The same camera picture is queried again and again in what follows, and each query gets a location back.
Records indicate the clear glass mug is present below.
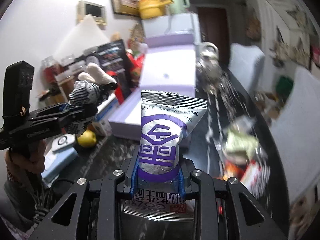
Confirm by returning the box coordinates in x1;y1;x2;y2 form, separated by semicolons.
202;73;223;96

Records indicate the white foam board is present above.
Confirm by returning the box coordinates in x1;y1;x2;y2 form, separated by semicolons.
53;15;110;61

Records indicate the yellow enamel pot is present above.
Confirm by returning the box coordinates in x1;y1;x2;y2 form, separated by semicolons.
138;0;173;20

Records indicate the person's left hand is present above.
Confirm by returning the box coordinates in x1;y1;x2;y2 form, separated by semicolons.
4;140;46;182

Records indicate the lavender gift box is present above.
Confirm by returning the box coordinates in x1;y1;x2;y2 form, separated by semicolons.
108;33;196;141

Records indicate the red white snack packet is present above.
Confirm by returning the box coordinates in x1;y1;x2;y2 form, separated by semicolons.
222;160;255;187

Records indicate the dark brown door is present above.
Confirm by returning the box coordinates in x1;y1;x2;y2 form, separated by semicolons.
197;7;230;66

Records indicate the woven straw fan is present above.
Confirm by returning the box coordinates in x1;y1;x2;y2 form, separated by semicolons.
128;23;145;51

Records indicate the clear plastic bag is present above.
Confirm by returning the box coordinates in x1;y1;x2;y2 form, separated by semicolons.
229;115;257;134

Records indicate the black snack pouch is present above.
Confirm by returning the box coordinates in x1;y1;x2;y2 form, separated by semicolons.
98;39;132;99

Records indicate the black white gingham scrunchie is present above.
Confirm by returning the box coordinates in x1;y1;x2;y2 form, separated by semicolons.
245;158;271;199

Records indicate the silver purple snack packet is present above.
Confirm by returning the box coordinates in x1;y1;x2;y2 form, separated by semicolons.
123;90;207;222

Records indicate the mint green kettle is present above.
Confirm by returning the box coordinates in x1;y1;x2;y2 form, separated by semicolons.
169;0;190;15

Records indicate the white refrigerator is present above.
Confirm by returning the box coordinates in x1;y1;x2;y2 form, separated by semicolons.
142;12;201;44

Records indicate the light blue chair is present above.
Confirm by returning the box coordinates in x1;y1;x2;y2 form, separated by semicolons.
270;67;319;204
228;43;265;96

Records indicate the green tea sachet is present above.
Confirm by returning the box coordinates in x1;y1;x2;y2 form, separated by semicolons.
224;129;260;160

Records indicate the wall intercom panel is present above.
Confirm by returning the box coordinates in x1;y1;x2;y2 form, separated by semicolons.
76;1;107;26

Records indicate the gingham cream lace scrunchie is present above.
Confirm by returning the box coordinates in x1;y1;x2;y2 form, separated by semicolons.
65;62;118;135

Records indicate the far light blue chair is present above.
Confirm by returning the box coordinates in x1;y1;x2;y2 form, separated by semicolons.
228;43;265;96

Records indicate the hanging tote bag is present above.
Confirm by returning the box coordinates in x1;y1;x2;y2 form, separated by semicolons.
246;8;261;41

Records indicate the near light blue chair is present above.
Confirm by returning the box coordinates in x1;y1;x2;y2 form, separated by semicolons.
270;67;319;204

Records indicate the yellow lemon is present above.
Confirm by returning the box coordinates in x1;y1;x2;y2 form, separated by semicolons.
77;129;97;148

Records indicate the white astronaut water bottle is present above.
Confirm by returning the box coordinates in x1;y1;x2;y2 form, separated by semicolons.
197;42;222;83

